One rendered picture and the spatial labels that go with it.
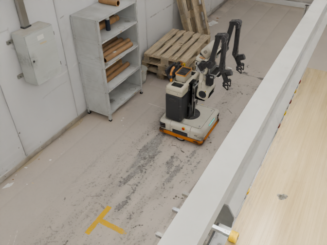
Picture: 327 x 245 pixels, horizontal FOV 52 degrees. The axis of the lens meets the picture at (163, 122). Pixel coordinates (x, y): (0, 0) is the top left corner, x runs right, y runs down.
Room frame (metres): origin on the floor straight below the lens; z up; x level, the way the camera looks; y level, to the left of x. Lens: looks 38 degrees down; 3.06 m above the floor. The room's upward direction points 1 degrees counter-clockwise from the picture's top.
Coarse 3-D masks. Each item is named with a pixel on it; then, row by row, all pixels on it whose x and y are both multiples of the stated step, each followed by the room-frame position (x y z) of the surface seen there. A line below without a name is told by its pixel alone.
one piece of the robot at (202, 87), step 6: (216, 54) 3.73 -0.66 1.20; (198, 60) 3.58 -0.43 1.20; (204, 60) 3.54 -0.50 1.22; (204, 72) 3.59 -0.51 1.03; (204, 78) 3.60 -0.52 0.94; (198, 84) 3.61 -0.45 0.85; (204, 84) 3.56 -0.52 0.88; (198, 90) 3.60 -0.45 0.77; (204, 90) 3.55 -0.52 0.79; (210, 90) 3.57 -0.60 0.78; (198, 96) 3.59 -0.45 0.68; (204, 96) 3.55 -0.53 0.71
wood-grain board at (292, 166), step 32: (320, 96) 3.21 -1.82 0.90; (288, 128) 2.64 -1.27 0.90; (320, 128) 2.63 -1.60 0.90; (288, 160) 2.18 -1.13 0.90; (320, 160) 2.17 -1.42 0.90; (256, 192) 1.81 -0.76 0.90; (288, 192) 1.80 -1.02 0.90; (320, 192) 1.80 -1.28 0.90; (256, 224) 1.51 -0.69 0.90; (288, 224) 1.50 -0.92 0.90; (320, 224) 1.50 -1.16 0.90
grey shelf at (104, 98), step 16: (128, 0) 4.72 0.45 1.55; (80, 16) 4.15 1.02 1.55; (96, 16) 4.14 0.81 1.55; (128, 16) 4.83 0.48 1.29; (80, 32) 4.13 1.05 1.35; (96, 32) 3.99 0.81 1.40; (112, 32) 4.33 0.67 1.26; (128, 32) 4.84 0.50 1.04; (80, 48) 4.16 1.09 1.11; (96, 48) 4.01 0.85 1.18; (128, 48) 4.59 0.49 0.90; (80, 64) 4.18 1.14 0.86; (96, 64) 4.03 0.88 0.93; (96, 80) 4.06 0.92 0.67; (112, 80) 4.31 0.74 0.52; (128, 80) 4.88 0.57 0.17; (96, 96) 4.08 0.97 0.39; (112, 96) 4.46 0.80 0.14; (128, 96) 4.45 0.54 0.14; (112, 112) 4.04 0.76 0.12
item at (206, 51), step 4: (208, 44) 3.62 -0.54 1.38; (212, 44) 3.63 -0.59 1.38; (204, 48) 3.59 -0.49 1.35; (208, 48) 3.56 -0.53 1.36; (212, 48) 3.57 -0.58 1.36; (220, 48) 3.67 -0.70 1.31; (204, 52) 3.58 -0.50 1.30; (208, 52) 3.55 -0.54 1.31; (204, 56) 3.58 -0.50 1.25; (208, 56) 3.55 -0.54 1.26
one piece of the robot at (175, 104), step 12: (180, 60) 3.97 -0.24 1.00; (192, 72) 3.98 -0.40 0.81; (168, 84) 3.68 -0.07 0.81; (180, 84) 3.68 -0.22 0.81; (192, 84) 3.69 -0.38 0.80; (168, 96) 3.63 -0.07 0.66; (180, 96) 3.55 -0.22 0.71; (168, 108) 3.63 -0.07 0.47; (180, 108) 3.55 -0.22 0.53; (192, 108) 3.70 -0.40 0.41; (180, 120) 3.54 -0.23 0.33
